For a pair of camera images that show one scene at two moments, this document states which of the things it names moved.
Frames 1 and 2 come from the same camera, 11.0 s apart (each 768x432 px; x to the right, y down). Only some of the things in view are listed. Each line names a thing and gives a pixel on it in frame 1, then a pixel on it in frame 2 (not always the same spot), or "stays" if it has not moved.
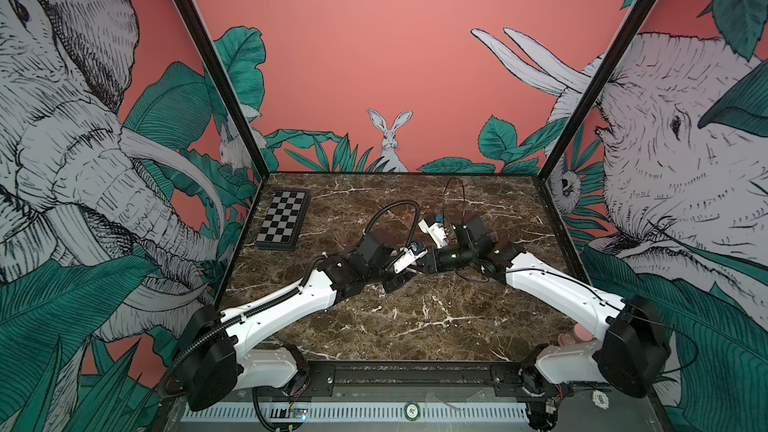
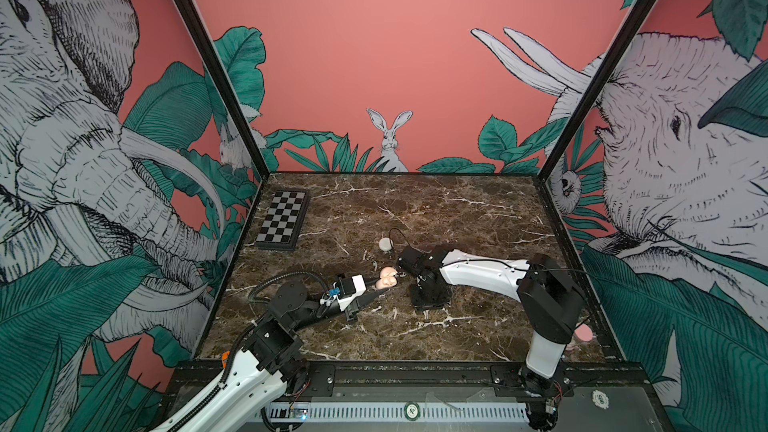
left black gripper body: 388,277 to 325,306
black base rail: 422,380 stays
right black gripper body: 457,259 to 423,298
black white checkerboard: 283,221 stays
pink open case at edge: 580,333 stays
